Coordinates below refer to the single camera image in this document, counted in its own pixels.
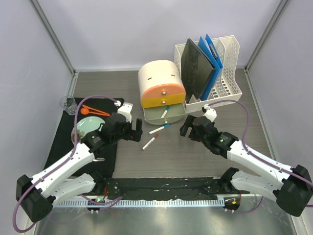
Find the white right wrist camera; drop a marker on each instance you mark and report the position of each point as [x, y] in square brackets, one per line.
[209, 112]

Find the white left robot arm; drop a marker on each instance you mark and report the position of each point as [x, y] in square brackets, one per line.
[39, 194]

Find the pale green plate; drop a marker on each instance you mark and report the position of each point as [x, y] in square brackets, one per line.
[87, 125]

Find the metal spoon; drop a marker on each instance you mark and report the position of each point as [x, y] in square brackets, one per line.
[99, 160]

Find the white slotted cable duct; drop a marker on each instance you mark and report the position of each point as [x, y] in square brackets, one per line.
[81, 202]

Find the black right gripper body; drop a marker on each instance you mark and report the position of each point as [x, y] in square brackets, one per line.
[202, 139]

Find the cream round drawer cabinet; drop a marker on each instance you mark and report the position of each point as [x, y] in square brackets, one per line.
[160, 85]

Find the white marker blue cap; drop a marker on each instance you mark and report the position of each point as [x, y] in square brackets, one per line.
[158, 129]

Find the white marker red cap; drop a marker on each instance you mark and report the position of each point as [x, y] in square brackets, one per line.
[150, 141]

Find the orange plastic spoon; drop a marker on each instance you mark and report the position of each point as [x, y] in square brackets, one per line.
[86, 111]

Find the clear glass cup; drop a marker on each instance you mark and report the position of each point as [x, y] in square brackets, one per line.
[69, 105]

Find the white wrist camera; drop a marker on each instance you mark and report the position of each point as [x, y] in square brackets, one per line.
[124, 109]
[209, 112]

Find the white marker green cap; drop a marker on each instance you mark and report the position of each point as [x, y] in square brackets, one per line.
[165, 112]

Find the cream perforated file organizer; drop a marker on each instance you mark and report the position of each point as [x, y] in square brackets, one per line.
[225, 88]

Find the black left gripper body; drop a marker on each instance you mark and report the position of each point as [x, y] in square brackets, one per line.
[125, 133]

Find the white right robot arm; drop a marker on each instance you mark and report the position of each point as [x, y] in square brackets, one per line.
[290, 187]

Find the black cloth mat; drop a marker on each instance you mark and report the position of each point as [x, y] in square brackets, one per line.
[62, 143]

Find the black mounting rail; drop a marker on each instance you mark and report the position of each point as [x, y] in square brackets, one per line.
[162, 189]

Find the blue plastic folder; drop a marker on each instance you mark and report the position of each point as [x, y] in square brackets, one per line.
[208, 48]

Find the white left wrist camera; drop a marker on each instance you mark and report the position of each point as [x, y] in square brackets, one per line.
[124, 109]

